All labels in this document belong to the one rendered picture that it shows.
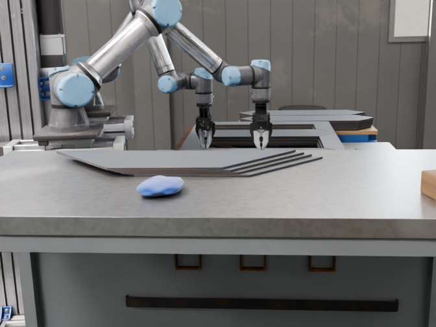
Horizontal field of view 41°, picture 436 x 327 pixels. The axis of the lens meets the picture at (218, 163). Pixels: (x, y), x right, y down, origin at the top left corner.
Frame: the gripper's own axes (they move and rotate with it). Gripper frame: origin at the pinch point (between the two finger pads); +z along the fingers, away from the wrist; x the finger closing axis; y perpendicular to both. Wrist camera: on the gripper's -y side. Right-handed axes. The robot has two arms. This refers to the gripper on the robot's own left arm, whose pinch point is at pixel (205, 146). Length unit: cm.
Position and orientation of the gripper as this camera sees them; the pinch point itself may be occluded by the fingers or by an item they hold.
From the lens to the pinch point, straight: 268.0
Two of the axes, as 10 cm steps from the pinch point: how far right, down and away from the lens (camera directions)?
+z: 0.2, 9.7, 2.5
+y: -0.8, 2.5, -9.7
